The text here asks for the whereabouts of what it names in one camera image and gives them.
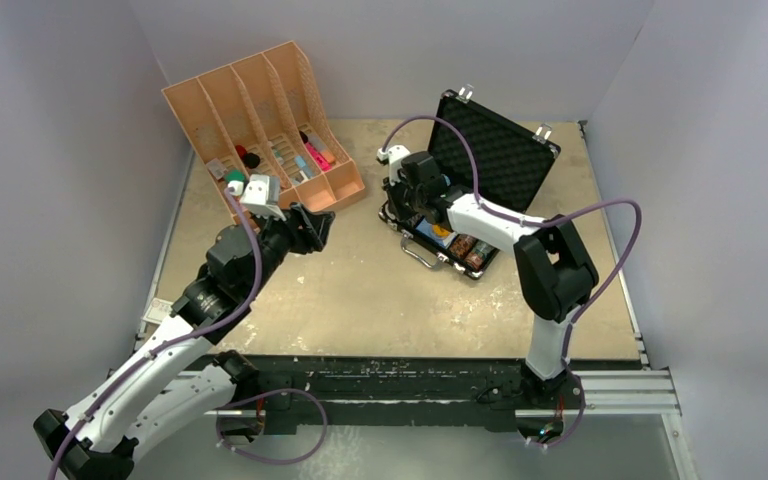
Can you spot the small white red box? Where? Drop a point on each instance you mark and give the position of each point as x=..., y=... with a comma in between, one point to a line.
x=156, y=311

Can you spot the black poker chip case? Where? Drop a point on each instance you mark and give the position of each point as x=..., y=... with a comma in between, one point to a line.
x=513, y=163

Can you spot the yellow big blind button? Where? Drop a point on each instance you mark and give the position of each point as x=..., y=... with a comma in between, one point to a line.
x=440, y=232

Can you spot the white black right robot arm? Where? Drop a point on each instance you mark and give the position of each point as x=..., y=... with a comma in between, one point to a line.
x=556, y=273

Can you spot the chrome case handle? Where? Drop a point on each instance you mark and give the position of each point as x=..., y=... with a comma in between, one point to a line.
x=430, y=258

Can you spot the black orange chip row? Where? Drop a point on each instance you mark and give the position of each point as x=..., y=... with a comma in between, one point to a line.
x=462, y=245

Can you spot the green round tape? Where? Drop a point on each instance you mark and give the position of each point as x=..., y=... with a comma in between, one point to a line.
x=234, y=176

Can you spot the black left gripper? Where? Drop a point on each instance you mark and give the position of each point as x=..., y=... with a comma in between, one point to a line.
x=306, y=229

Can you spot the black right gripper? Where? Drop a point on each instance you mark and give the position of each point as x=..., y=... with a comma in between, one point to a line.
x=393, y=193

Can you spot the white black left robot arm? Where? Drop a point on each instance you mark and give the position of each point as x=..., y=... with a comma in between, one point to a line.
x=143, y=402

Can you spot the pink highlighter marker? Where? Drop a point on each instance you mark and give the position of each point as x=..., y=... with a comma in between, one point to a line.
x=318, y=150

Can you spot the peach desk organizer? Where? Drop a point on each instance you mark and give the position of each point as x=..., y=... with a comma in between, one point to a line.
x=262, y=102

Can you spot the red green chip row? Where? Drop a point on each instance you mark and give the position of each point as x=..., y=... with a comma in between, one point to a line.
x=478, y=255

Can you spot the blue playing card deck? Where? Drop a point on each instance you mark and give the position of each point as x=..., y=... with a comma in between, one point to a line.
x=424, y=228

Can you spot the black red round object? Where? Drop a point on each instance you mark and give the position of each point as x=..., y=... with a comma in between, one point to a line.
x=249, y=159

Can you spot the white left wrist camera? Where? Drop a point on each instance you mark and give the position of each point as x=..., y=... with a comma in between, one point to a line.
x=258, y=196

